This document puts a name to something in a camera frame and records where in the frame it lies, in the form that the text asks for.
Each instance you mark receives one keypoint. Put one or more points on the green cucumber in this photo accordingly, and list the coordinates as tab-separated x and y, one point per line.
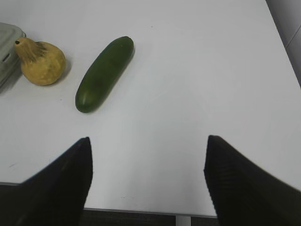
103	74

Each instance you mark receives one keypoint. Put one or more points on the yellow pear-shaped gourd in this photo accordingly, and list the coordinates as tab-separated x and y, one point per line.
41	62

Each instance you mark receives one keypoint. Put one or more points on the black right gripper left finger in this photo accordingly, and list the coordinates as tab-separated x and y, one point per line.
56	195

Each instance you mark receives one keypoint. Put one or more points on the green lidded food container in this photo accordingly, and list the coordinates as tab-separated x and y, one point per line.
9	60

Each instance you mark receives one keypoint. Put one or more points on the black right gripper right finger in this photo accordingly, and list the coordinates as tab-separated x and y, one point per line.
243	194

